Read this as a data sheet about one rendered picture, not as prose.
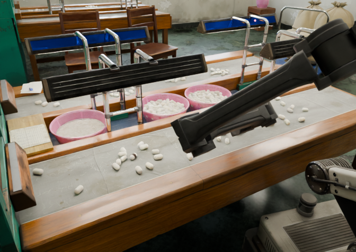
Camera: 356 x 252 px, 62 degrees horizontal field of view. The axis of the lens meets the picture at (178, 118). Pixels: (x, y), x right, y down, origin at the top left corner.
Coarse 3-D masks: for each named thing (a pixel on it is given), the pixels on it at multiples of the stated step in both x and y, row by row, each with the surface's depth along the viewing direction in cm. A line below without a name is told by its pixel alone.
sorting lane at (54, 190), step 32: (288, 96) 175; (320, 96) 176; (352, 96) 177; (256, 128) 143; (288, 128) 143; (64, 160) 118; (96, 160) 119; (128, 160) 119; (160, 160) 119; (192, 160) 120; (64, 192) 103; (96, 192) 103
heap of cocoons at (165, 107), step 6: (150, 102) 166; (156, 102) 165; (162, 102) 166; (168, 102) 165; (174, 102) 165; (144, 108) 159; (150, 108) 159; (156, 108) 158; (162, 108) 159; (168, 108) 159; (174, 108) 159; (180, 108) 160; (162, 114) 153
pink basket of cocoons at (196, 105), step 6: (204, 84) 182; (186, 90) 174; (192, 90) 179; (198, 90) 181; (210, 90) 182; (216, 90) 181; (222, 90) 178; (186, 96) 166; (228, 96) 172; (192, 102) 164; (198, 102) 160; (192, 108) 168; (198, 108) 164
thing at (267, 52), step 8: (288, 40) 143; (296, 40) 145; (264, 48) 139; (272, 48) 138; (280, 48) 140; (288, 48) 142; (264, 56) 141; (272, 56) 137; (280, 56) 140; (288, 56) 142
